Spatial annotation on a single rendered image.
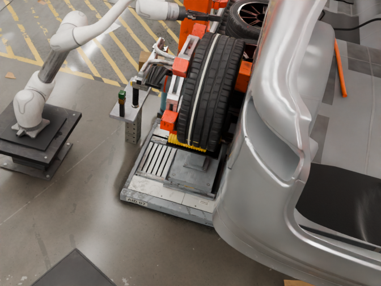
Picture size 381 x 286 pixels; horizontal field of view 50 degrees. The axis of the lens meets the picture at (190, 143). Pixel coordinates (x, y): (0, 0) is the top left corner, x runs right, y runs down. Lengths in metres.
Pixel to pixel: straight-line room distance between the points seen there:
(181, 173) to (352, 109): 1.16
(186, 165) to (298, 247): 1.43
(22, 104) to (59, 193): 0.65
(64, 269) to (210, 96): 1.15
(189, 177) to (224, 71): 0.91
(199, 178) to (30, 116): 1.16
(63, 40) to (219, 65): 0.87
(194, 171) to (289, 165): 1.48
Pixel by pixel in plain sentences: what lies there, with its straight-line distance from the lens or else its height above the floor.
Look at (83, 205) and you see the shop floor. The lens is 2.87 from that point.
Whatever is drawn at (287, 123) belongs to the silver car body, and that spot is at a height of 1.58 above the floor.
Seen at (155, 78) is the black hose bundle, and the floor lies 1.01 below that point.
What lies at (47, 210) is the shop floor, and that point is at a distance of 2.88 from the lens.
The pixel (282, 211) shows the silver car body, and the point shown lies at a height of 1.27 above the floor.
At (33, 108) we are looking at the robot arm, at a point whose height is 0.52.
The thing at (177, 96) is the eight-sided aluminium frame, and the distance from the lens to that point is 2.14.
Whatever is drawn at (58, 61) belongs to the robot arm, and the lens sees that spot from 2.70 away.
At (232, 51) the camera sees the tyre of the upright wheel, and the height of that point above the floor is 1.17.
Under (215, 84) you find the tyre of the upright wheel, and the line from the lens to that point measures 2.07.
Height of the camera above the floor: 2.38
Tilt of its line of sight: 47 degrees down
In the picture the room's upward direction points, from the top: 10 degrees clockwise
